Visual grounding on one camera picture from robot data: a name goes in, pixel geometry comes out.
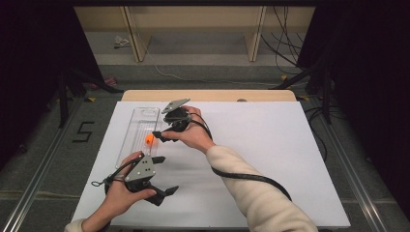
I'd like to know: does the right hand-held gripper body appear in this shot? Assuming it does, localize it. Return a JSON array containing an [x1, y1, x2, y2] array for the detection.
[[161, 98, 193, 133]]

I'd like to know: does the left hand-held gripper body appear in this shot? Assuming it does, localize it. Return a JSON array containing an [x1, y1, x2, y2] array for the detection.
[[124, 155, 166, 208]]

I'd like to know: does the clear acrylic tray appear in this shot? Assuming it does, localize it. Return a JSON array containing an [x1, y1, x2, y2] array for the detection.
[[115, 106, 161, 169]]

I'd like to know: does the person's right hand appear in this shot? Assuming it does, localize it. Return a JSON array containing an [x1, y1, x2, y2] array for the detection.
[[161, 105, 216, 155]]

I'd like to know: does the person's left hand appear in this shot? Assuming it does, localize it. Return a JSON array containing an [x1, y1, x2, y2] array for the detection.
[[102, 151, 158, 220]]

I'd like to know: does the wooden table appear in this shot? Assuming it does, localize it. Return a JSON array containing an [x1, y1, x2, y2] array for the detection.
[[121, 89, 298, 103]]

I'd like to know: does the pink cloth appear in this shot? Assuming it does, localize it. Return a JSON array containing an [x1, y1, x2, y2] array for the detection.
[[89, 76, 118, 91]]

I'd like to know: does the white board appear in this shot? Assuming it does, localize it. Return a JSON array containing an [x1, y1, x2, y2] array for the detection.
[[71, 101, 352, 228]]

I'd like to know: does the white crumpled wrapper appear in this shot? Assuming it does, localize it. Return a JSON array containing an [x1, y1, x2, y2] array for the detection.
[[112, 35, 132, 50]]

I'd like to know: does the black tripod stand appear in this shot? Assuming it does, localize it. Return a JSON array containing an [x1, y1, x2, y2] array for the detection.
[[57, 68, 124, 129], [270, 60, 334, 126]]

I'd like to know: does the black curtain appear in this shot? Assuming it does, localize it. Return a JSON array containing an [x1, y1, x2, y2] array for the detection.
[[296, 0, 410, 212], [0, 0, 104, 170]]

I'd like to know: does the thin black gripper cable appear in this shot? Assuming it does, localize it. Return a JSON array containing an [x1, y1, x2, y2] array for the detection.
[[90, 156, 145, 195]]

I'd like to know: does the thick black gripper cable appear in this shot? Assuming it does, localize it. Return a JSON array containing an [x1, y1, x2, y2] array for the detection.
[[188, 119, 293, 203]]

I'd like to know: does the beige wooden frame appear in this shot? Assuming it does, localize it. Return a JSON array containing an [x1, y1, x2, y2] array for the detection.
[[73, 5, 316, 63]]

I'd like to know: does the aluminium floor rail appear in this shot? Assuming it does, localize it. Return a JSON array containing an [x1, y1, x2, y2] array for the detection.
[[0, 96, 85, 232], [316, 105, 390, 232]]

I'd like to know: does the beige floor cable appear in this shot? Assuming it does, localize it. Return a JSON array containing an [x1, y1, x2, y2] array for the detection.
[[0, 188, 82, 200]]

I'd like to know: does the black cable bundle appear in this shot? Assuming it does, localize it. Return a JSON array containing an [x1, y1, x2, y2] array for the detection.
[[260, 6, 308, 75]]

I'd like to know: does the black floor cable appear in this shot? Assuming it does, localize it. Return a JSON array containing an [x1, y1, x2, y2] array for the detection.
[[305, 105, 329, 162]]

